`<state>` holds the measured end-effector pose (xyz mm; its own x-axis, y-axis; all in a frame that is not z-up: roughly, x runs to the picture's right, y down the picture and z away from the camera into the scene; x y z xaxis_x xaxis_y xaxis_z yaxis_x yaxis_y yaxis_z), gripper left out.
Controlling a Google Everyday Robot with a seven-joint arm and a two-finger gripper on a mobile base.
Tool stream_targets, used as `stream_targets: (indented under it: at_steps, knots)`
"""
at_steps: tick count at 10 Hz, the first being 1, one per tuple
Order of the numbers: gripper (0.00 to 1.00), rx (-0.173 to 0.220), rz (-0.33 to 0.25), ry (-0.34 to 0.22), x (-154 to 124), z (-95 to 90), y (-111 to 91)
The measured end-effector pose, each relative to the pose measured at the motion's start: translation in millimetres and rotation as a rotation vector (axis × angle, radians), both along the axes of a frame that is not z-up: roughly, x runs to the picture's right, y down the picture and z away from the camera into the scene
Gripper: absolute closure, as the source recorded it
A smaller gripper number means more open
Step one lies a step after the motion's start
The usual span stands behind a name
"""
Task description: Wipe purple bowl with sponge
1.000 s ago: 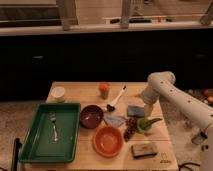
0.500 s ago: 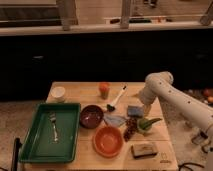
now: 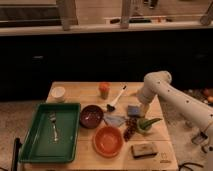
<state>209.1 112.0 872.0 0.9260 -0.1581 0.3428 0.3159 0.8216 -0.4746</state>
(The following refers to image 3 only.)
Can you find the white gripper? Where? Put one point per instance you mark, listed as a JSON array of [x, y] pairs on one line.
[[144, 109]]

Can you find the blue sponge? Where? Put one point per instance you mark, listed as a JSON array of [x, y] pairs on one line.
[[133, 111]]

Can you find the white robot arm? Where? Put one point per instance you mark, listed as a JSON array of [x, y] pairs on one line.
[[200, 114]]

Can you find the brown block sponge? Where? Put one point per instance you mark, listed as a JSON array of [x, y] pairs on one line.
[[144, 150]]

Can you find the orange bowl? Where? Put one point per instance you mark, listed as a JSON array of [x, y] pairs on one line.
[[107, 141]]

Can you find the purple bowl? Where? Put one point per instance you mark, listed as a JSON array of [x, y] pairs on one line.
[[91, 116]]

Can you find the dark grape bunch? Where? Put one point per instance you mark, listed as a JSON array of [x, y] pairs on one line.
[[131, 127]]

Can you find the blue grey cloth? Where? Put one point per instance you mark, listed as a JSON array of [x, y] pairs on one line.
[[114, 120]]

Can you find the orange topped bottle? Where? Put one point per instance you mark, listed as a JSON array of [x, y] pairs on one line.
[[104, 88]]

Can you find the spice bottle rack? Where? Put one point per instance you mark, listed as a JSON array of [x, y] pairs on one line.
[[203, 141]]

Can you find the white cup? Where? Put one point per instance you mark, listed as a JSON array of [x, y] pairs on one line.
[[58, 94]]

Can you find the silver fork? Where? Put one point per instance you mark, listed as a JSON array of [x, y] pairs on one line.
[[53, 121]]

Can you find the green plastic tray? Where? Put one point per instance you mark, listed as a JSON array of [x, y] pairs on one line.
[[39, 145]]

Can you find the black chair post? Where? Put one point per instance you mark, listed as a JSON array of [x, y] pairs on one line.
[[16, 146]]

